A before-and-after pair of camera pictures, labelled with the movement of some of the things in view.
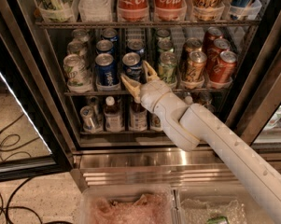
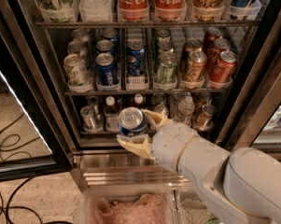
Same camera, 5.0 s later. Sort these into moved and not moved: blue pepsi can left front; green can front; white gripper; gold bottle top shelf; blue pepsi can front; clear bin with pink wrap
Moved: blue pepsi can front; white gripper
Not moved: green can front; clear bin with pink wrap; blue pepsi can left front; gold bottle top shelf
